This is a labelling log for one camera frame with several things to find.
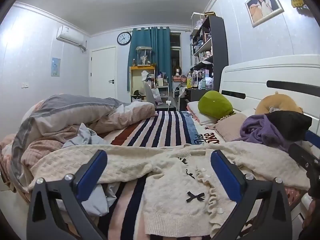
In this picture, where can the purple knit sweater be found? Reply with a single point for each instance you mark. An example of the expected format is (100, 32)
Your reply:
(257, 127)

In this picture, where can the light blue cloth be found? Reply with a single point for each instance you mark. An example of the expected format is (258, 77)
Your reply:
(85, 136)

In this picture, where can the black cloth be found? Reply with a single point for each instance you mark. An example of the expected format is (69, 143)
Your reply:
(287, 123)

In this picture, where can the small blue wall poster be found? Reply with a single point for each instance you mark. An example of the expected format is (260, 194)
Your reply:
(55, 67)

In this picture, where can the white door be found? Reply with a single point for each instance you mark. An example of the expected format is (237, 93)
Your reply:
(102, 72)

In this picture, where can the striped printed blanket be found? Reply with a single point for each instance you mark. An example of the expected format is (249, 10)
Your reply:
(155, 130)

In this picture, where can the grey and pink quilt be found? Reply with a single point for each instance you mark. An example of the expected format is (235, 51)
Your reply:
(62, 115)

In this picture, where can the dark desk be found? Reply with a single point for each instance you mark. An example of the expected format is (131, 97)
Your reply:
(193, 93)

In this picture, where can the teal curtain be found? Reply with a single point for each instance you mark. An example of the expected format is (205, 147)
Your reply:
(160, 45)

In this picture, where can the white pillow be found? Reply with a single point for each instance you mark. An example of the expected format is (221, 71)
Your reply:
(197, 111)

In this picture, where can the green plush cushion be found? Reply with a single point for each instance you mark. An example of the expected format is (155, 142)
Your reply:
(215, 103)

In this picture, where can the wig mannequin head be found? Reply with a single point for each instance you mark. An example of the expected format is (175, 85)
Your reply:
(177, 70)

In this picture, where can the white air conditioner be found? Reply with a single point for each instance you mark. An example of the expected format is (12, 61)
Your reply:
(70, 36)

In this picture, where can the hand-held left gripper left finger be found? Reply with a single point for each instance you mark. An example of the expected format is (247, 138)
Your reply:
(92, 173)

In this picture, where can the grey chair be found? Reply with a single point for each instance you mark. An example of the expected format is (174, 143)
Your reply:
(149, 93)

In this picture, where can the clear figure display case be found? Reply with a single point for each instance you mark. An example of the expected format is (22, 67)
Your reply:
(143, 56)

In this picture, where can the clear box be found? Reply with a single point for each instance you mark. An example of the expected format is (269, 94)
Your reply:
(198, 21)

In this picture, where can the framed wall picture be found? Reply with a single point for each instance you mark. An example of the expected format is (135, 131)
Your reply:
(263, 5)

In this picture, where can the pink polka dot sheet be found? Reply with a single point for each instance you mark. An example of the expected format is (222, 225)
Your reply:
(295, 196)

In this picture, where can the cream knit sweater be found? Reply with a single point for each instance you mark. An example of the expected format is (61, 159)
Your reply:
(170, 187)

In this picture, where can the yellow bottle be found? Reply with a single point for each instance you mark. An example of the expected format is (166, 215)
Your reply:
(189, 81)

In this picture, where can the yellow shelf unit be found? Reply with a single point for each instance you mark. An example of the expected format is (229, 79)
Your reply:
(133, 80)

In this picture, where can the dark bookshelf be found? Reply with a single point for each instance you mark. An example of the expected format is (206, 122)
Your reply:
(220, 45)

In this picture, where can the white bed headboard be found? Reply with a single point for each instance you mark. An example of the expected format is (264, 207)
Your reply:
(262, 72)

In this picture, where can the tan plush toy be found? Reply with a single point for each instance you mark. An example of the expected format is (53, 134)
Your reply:
(287, 103)

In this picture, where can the round wall clock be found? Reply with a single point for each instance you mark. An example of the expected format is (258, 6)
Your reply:
(124, 38)

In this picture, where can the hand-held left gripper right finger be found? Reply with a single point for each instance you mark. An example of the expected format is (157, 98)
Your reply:
(225, 176)

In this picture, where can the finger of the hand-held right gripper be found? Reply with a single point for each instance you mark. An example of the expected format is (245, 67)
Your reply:
(301, 156)
(312, 137)

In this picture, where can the white storage rack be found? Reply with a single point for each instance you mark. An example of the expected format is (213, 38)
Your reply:
(163, 90)

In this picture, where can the green glass bottle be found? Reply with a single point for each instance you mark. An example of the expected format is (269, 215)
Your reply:
(203, 83)

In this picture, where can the yellow guitar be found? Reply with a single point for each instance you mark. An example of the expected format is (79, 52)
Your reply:
(298, 3)

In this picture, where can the white wall switch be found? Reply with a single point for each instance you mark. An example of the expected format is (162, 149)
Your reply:
(24, 85)

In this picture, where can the pink knit pillow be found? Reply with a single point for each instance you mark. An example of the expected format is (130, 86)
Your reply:
(230, 127)

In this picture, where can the window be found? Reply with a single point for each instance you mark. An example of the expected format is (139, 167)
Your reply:
(175, 42)

